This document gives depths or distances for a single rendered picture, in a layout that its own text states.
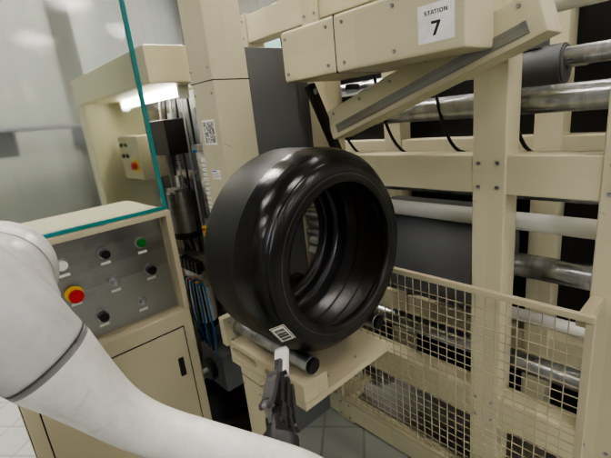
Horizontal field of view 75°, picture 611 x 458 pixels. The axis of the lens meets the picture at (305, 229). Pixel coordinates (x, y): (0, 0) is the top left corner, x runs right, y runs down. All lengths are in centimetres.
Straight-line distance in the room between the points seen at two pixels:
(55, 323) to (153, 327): 104
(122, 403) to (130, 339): 96
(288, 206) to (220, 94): 48
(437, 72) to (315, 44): 36
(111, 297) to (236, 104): 75
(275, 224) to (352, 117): 58
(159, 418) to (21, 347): 18
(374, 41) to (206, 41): 46
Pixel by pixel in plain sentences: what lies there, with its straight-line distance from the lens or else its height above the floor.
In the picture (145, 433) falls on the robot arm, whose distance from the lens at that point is 56.
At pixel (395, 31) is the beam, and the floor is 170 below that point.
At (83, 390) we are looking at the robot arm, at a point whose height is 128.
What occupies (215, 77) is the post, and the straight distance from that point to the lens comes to 126.
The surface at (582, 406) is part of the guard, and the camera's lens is 133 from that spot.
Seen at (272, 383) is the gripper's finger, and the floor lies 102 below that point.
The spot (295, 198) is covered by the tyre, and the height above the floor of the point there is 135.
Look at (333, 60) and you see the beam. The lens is 124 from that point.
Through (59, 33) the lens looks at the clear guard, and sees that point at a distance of 141.
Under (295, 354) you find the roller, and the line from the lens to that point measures 113.
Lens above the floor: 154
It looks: 16 degrees down
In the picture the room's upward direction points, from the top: 6 degrees counter-clockwise
